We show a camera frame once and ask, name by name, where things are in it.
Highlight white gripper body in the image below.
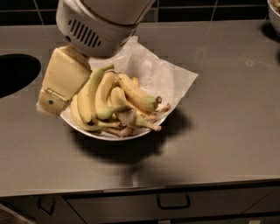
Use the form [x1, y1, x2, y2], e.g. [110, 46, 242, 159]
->
[56, 0, 137, 58]

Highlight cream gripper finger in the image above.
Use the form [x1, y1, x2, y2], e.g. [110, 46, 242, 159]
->
[37, 45, 91, 116]

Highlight large yellow banana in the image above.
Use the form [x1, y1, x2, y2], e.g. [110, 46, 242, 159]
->
[77, 64, 114, 126]

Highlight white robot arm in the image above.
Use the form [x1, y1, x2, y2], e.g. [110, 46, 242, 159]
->
[37, 0, 155, 116]

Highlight yellow banana bottom left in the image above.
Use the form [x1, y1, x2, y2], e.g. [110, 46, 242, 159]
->
[70, 96, 123, 131]

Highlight white bowl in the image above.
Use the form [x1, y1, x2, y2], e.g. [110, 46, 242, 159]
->
[59, 38, 168, 142]
[268, 0, 280, 37]

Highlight yellow banana middle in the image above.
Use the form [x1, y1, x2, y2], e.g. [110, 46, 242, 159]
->
[95, 72, 130, 120]

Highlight yellow banana centre right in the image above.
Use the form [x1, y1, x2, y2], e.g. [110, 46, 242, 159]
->
[110, 87, 162, 131]

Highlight brown overripe banana bottom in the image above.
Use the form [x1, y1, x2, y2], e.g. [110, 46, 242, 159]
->
[101, 127, 133, 137]

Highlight yellow banana upper right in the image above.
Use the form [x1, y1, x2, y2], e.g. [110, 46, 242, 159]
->
[117, 73, 162, 112]

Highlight white bowl top right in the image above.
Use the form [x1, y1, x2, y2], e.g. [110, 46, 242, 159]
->
[268, 0, 280, 37]

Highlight white paper liner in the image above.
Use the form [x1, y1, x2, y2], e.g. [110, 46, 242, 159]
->
[89, 37, 198, 125]

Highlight grey cabinet door left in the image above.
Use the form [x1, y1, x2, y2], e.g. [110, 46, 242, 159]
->
[0, 195, 85, 224]

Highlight grey drawer front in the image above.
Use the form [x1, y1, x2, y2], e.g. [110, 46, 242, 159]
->
[66, 187, 280, 224]

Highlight black cabinet handle left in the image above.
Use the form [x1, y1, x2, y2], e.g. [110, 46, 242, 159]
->
[37, 196, 55, 216]

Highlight black drawer handle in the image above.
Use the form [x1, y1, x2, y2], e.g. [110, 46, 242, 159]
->
[157, 192, 191, 210]

